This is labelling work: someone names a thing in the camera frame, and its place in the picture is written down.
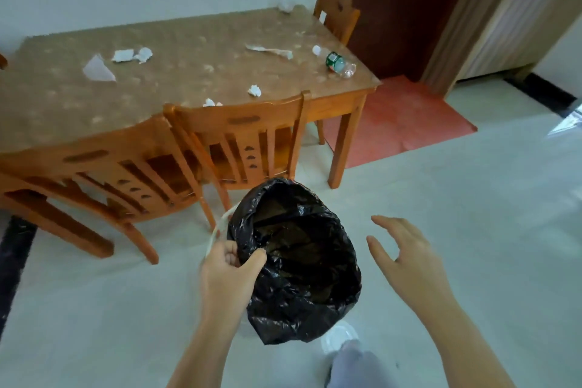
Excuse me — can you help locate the person's right hand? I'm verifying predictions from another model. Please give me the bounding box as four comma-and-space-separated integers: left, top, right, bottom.
366, 215, 459, 316

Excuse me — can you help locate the person's left hand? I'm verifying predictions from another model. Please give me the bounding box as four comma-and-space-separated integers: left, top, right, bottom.
199, 240, 268, 319

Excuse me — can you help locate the black garbage bag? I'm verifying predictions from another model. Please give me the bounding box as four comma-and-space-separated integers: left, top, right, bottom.
226, 177, 363, 346

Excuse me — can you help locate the person's left forearm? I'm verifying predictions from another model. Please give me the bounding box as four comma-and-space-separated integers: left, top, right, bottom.
166, 310, 249, 388

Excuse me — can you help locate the person's right forearm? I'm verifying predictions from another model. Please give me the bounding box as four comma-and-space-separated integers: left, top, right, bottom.
415, 296, 517, 388

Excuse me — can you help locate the person's leg in light trousers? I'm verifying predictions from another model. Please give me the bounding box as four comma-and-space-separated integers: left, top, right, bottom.
325, 339, 402, 388

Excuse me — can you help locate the red floor mat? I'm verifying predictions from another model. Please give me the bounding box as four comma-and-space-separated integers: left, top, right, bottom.
317, 75, 478, 169

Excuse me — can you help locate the wooden chair with carved back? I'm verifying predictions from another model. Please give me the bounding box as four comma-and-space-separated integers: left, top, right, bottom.
163, 90, 313, 221

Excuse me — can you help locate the large wooden slatted chair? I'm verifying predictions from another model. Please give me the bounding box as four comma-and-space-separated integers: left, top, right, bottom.
0, 114, 217, 266

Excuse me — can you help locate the clear plastic bottle green label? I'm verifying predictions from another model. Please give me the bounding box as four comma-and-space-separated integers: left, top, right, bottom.
325, 52, 358, 79

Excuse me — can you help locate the clear plastic table cover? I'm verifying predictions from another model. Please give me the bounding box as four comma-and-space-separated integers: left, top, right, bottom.
0, 5, 383, 154

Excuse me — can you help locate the wooden dining table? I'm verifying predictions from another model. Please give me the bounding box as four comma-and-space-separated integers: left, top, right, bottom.
0, 5, 383, 190

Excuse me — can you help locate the long white paper strip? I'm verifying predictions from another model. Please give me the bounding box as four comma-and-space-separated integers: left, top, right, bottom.
245, 43, 294, 60

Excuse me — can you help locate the wooden chair with heart cutout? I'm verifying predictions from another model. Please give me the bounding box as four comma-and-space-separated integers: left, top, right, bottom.
313, 0, 362, 146

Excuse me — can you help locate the dark red wooden door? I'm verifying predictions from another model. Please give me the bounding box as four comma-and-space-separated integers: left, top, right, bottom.
332, 0, 483, 83

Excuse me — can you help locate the triangular white paper sheet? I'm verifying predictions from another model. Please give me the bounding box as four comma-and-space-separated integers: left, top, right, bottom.
82, 53, 117, 83

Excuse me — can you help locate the white ribbed panel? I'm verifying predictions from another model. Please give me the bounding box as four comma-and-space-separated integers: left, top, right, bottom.
456, 0, 582, 82

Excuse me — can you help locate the beige wooden door frame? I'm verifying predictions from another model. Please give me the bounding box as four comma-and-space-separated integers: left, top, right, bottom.
420, 0, 536, 98

